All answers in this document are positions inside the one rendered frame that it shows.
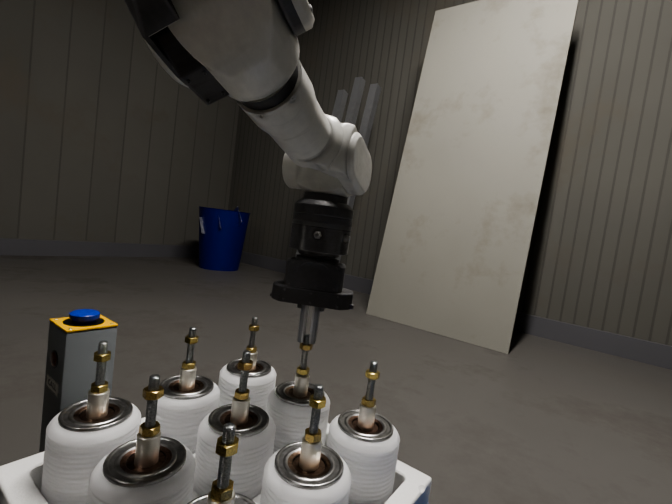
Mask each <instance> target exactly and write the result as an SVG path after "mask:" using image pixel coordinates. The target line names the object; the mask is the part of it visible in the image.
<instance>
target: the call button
mask: <svg viewBox="0 0 672 504"><path fill-rule="evenodd" d="M98 318H100V312H99V311H97V310H93V309H79V310H74V311H72V312H70V313H69V319H71V320H72V323H75V324H91V323H95V322H96V321H97V319H98Z"/></svg>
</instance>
